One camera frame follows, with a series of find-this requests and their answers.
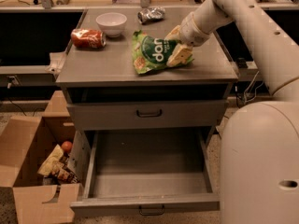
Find open grey middle drawer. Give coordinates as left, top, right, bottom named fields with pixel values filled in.
left=70, top=128, right=220, bottom=217

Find closed grey upper drawer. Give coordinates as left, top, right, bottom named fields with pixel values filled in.
left=67, top=100, right=228, bottom=131

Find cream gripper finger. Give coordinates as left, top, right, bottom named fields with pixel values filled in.
left=164, top=25, right=180, bottom=41
left=166, top=44, right=192, bottom=67

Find brown cardboard box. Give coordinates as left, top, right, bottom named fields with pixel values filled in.
left=0, top=91, right=81, bottom=224

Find grey drawer cabinet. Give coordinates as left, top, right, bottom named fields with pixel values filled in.
left=56, top=7, right=239, bottom=201

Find red soda can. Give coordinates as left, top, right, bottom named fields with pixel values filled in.
left=71, top=29, right=106, bottom=49

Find green rice chip bag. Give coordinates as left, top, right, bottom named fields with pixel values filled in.
left=132, top=31, right=192, bottom=75

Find yellow snack bag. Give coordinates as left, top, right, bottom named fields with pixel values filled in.
left=37, top=145, right=64, bottom=176

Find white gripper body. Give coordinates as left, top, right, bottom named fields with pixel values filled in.
left=178, top=12, right=210, bottom=47

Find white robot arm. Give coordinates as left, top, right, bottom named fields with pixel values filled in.
left=176, top=0, right=299, bottom=224

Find red apple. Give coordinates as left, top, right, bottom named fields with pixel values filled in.
left=61, top=141, right=73, bottom=153

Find crumpled silver foil bag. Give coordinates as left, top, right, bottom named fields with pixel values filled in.
left=137, top=7, right=165, bottom=24

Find white hanging cables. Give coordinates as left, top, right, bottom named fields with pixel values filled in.
left=243, top=70, right=265, bottom=105

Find brown snack packet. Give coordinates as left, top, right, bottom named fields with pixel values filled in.
left=50, top=161, right=78, bottom=184

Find white bowl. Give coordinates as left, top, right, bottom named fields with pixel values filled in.
left=95, top=12, right=127, bottom=37

